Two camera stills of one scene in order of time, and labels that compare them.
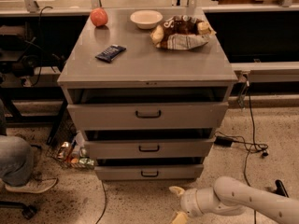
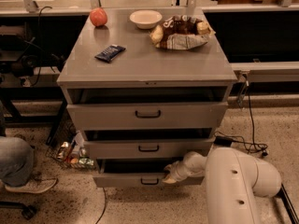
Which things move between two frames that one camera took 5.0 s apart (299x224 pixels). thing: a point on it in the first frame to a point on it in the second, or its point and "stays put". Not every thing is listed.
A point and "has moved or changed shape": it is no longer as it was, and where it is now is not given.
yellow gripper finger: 180,218 to 169,179
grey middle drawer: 144,148 stays put
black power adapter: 223,141 stays put
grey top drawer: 148,116 stays put
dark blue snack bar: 110,53 stays put
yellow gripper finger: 177,189 to 169,167
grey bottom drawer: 149,172 has moved or changed shape
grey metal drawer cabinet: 147,102 stays put
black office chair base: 28,211 stays put
